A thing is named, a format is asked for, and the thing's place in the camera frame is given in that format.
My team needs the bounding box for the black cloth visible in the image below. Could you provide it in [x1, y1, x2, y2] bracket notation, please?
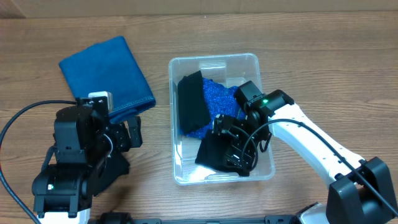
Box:
[195, 130, 236, 172]
[177, 71, 211, 134]

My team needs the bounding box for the blue sparkly cloth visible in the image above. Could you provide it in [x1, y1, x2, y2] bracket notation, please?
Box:
[180, 78, 246, 139]

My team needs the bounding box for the clear plastic container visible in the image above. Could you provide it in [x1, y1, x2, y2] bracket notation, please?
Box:
[169, 53, 275, 185]

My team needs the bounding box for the blue denim cloth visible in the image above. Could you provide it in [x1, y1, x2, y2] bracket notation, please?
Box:
[59, 36, 156, 123]

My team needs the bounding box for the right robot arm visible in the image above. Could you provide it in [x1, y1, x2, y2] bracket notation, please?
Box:
[212, 82, 397, 223]

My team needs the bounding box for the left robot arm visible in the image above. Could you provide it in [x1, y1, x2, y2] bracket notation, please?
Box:
[32, 105, 142, 223]

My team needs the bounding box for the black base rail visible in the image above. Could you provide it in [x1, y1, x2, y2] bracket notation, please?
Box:
[88, 212, 301, 224]

